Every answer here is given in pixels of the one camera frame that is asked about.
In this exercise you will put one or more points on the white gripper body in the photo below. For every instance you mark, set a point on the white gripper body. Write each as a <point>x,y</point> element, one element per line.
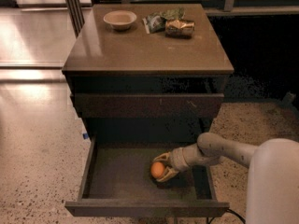
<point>177,160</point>

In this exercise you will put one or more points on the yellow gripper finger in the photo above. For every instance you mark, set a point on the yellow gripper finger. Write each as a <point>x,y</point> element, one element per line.
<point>167,175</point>
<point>163,158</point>

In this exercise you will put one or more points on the orange fruit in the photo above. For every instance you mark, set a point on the orange fruit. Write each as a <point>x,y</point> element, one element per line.
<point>157,169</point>

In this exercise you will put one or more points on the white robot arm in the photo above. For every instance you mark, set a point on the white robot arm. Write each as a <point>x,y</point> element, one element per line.
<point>273,178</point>

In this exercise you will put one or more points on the dark wooden drawer cabinet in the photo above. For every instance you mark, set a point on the dark wooden drawer cabinet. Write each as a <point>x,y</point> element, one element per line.
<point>133,62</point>

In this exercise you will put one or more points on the closed top drawer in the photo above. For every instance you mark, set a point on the closed top drawer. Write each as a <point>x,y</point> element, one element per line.
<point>96,105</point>

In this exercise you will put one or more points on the blue tape piece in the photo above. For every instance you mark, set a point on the blue tape piece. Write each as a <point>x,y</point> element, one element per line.
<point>85,136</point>

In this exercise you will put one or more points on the green snack bag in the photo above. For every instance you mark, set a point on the green snack bag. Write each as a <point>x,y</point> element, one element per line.
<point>155,22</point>

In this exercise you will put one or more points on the white ceramic bowl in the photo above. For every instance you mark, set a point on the white ceramic bowl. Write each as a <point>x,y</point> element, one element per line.
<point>120,20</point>

